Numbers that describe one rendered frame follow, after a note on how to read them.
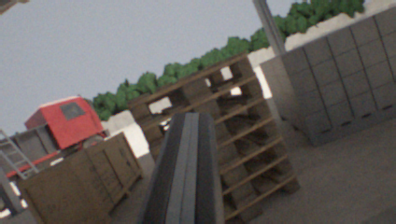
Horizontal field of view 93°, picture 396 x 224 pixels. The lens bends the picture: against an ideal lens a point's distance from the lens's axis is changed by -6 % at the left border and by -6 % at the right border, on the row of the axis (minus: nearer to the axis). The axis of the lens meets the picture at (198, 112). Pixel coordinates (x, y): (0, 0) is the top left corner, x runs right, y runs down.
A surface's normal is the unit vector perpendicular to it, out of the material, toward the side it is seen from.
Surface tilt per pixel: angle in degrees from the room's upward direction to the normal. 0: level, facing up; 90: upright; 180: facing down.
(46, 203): 90
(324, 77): 90
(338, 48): 90
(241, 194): 90
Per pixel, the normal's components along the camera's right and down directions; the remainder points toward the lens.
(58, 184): -0.10, 0.16
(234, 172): 0.22, 0.02
